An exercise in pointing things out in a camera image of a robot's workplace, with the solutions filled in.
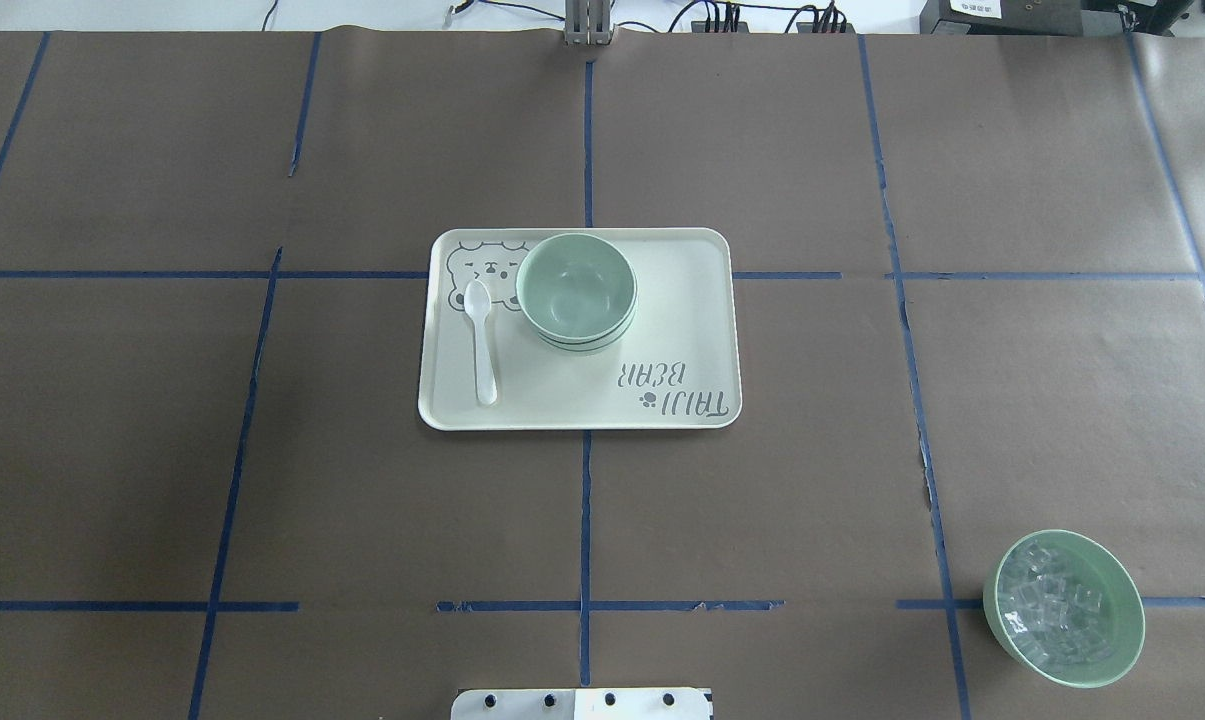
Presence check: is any green bowl on tray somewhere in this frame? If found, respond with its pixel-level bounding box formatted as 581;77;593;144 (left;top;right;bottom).
539;336;621;355

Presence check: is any cream tray with bear print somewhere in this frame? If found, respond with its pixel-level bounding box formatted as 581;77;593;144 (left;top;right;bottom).
416;228;743;430

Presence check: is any white plastic spoon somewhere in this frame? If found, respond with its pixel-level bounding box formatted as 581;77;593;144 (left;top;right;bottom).
462;278;498;407

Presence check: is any black box with label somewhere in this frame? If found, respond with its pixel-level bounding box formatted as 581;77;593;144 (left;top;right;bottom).
917;0;1083;37

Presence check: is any green bowl with ice cubes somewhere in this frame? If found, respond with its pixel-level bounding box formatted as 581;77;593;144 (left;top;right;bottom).
982;529;1147;689

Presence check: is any grey metal bracket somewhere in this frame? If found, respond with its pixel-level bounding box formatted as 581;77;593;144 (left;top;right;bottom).
564;0;615;47

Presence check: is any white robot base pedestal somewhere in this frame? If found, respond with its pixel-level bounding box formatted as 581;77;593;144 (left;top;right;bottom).
449;685;715;719

